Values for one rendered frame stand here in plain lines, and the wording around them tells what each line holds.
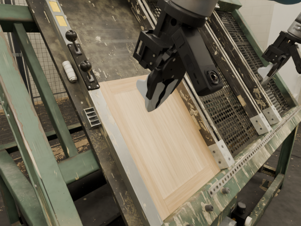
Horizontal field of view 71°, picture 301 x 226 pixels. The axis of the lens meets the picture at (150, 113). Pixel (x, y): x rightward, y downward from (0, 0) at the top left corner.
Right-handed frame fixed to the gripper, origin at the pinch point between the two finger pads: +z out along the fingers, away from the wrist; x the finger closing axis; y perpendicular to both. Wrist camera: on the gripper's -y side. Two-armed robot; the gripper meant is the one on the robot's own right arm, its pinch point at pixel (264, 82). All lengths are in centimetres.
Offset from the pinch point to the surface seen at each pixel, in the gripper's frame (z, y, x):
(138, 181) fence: 34, 3, 58
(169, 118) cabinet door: 29.2, 19.1, 26.6
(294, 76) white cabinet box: 64, 20, -348
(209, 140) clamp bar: 33.5, 1.4, 12.1
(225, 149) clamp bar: 33.7, -6.5, 8.8
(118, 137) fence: 27, 19, 57
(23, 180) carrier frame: 87, 52, 78
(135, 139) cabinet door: 30, 17, 49
